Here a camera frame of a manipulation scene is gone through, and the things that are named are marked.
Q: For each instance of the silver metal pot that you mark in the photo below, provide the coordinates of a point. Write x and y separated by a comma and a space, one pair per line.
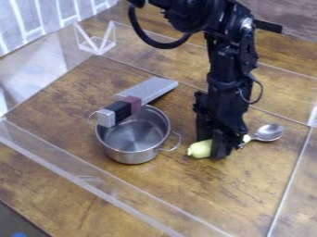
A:
139, 137

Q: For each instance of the clear acrylic corner bracket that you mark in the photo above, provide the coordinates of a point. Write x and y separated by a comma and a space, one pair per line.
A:
92, 44

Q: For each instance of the black strip on wall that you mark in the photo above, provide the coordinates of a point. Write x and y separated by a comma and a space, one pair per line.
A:
267, 26

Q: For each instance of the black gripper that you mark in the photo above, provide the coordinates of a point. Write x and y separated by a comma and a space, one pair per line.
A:
219, 108

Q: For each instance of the clear acrylic enclosure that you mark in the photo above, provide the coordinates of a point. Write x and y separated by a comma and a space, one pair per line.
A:
255, 194

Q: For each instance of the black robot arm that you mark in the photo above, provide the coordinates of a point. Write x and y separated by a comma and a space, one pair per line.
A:
227, 24

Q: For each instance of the silver block with dark bands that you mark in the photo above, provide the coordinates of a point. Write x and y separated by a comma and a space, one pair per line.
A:
131, 99

